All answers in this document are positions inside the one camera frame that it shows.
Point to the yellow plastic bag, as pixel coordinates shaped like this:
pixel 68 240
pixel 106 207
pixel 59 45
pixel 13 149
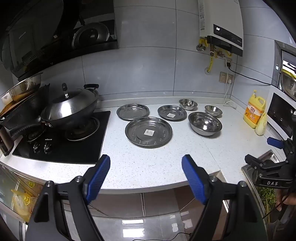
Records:
pixel 20 201

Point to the wide steel basin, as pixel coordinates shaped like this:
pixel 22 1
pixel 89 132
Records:
pixel 25 85

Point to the steel basin with yellow colander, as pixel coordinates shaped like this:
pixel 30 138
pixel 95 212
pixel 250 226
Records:
pixel 289 85

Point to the white cup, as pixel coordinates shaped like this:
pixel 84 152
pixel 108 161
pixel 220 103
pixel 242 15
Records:
pixel 6 98

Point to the green vegetables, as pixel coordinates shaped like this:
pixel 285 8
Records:
pixel 266 194

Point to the black range hood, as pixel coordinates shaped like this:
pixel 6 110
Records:
pixel 34 27

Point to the small steel bowl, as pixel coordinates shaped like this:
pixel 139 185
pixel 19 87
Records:
pixel 213 110
pixel 187 104

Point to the white microwave oven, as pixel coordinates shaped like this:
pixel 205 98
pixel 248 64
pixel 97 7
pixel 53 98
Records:
pixel 279 113

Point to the white wall water heater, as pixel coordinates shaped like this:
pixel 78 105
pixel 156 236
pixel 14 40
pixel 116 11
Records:
pixel 219 16

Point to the metal wall shelf frame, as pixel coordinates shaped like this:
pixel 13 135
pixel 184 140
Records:
pixel 277 60

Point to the steel wok lid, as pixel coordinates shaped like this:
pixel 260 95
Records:
pixel 69 104

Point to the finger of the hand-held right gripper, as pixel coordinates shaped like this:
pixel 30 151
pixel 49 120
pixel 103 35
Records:
pixel 275 141
pixel 256 163

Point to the medium steel plate with label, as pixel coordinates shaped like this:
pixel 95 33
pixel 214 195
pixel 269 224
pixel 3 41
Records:
pixel 178 113

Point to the steel wok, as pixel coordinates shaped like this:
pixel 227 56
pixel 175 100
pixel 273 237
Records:
pixel 76 115

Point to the large steel plate with label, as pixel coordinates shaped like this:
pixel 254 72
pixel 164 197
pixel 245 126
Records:
pixel 138 136

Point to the black frying pan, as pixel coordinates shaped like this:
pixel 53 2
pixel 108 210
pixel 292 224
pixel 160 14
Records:
pixel 25 111

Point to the steel pot lid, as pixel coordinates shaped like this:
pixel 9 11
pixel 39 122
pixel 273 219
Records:
pixel 90 34

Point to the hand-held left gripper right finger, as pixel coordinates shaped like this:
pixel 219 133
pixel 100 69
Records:
pixel 194 178

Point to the large steel bowl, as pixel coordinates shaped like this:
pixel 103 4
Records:
pixel 204 124

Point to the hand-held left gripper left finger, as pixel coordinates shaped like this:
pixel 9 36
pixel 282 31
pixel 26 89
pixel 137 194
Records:
pixel 99 178

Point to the plain steel plate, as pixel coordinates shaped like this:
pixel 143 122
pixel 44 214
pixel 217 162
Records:
pixel 133 112

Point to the beige wall outlet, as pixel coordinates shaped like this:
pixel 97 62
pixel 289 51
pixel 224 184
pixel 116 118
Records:
pixel 223 77

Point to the brass pipe valves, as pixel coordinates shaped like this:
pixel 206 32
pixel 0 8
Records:
pixel 218 54

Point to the black gas stove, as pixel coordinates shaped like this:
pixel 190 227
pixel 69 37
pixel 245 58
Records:
pixel 69 150

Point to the steel sink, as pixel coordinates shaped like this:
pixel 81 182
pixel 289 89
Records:
pixel 251 176

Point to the person's right hand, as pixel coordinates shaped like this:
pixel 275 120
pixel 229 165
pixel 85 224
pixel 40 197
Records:
pixel 289 201

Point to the yellow dish soap bottle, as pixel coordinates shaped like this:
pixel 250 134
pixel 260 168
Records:
pixel 252 113

